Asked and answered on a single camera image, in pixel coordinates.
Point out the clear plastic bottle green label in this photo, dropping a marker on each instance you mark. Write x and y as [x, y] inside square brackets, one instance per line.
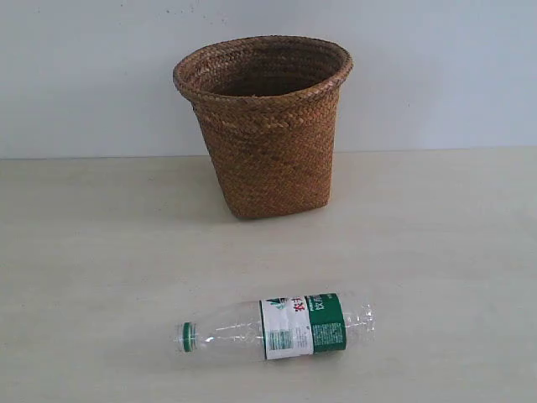
[276, 328]

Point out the brown woven wicker basket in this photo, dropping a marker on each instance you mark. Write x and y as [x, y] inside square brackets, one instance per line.
[267, 108]

